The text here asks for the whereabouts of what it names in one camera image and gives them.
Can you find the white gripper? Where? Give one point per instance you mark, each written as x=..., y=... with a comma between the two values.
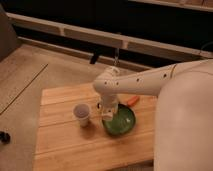
x=109, y=107

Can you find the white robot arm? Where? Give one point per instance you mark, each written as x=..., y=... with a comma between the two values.
x=183, y=127

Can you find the green ceramic bowl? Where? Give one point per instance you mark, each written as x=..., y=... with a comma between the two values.
x=123, y=121

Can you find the orange carrot toy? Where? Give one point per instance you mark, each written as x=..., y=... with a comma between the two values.
x=132, y=101

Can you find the white paper cup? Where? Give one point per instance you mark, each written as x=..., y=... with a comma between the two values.
x=82, y=113

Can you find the black table leg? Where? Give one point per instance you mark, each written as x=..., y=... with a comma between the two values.
x=95, y=57

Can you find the wooden board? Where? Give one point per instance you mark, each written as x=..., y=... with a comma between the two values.
x=63, y=145

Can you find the black object on floor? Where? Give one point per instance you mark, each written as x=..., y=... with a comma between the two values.
x=4, y=137

